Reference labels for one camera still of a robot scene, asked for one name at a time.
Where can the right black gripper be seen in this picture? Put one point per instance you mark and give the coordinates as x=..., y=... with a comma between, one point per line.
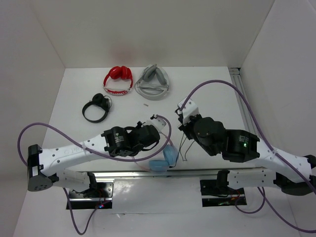
x=183, y=128

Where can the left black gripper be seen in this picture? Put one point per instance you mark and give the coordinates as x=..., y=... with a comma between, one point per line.
x=138, y=125

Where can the pink blue cat-ear headphones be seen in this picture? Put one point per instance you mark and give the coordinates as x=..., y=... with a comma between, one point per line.
x=170, y=154

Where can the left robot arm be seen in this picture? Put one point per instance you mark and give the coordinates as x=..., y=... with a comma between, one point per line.
x=116, y=143

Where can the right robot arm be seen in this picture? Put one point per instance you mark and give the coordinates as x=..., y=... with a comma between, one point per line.
x=273, y=167

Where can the black headphones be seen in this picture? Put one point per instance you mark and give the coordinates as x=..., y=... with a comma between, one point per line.
x=101, y=105

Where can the grey white headphones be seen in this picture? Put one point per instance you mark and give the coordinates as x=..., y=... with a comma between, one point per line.
x=153, y=83

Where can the red headphones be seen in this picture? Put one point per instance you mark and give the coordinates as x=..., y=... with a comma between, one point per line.
x=118, y=81

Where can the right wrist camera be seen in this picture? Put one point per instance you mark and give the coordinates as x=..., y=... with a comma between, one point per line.
x=190, y=109

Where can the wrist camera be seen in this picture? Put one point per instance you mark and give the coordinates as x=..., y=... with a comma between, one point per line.
x=157, y=122
x=190, y=109

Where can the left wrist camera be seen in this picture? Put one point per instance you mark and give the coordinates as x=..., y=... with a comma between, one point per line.
x=157, y=122

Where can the aluminium front rail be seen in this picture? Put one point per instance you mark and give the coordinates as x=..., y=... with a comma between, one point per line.
x=212, y=173

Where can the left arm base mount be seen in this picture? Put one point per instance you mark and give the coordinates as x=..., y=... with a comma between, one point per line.
x=86, y=192

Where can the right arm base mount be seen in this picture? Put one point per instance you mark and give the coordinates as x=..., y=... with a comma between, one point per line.
x=212, y=196

